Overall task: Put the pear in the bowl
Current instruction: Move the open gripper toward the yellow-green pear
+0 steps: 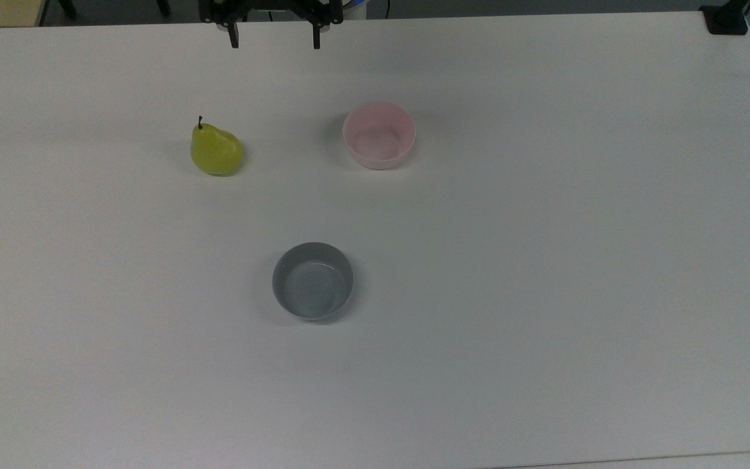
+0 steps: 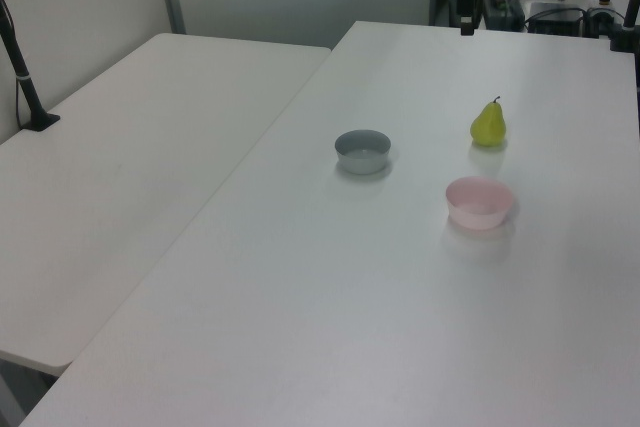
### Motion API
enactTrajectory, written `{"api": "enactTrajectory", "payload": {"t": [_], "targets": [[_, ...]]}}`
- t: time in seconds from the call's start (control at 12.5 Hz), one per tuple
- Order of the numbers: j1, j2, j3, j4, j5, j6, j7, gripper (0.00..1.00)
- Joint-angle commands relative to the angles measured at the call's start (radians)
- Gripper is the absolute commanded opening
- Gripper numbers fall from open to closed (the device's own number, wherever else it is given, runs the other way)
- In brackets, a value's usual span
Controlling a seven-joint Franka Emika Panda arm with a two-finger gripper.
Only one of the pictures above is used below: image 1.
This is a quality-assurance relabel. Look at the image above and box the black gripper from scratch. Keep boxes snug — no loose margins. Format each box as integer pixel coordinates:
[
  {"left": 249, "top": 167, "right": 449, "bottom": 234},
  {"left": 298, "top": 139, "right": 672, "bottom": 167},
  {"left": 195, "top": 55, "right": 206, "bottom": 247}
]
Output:
[{"left": 199, "top": 0, "right": 345, "bottom": 50}]

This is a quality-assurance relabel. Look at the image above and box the green yellow pear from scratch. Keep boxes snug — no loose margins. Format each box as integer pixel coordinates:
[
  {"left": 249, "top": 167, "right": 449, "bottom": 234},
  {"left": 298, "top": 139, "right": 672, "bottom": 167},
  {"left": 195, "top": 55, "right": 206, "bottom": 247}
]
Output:
[{"left": 190, "top": 116, "right": 245, "bottom": 177}]

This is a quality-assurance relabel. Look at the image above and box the pink plastic bowl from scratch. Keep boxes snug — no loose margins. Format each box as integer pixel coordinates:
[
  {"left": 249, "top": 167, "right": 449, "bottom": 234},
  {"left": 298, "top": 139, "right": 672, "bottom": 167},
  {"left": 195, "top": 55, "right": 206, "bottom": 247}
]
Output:
[{"left": 342, "top": 101, "right": 417, "bottom": 171}]

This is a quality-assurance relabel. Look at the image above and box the grey plastic bowl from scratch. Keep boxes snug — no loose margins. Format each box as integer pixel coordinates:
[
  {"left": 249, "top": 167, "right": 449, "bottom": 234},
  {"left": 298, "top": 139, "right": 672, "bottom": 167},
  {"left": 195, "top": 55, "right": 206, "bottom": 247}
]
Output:
[{"left": 271, "top": 242, "right": 355, "bottom": 322}]

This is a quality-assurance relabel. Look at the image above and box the black clamp mount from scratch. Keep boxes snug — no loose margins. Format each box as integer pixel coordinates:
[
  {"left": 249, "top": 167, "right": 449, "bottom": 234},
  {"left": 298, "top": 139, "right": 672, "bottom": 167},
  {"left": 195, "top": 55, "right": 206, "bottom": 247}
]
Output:
[{"left": 699, "top": 0, "right": 750, "bottom": 36}]

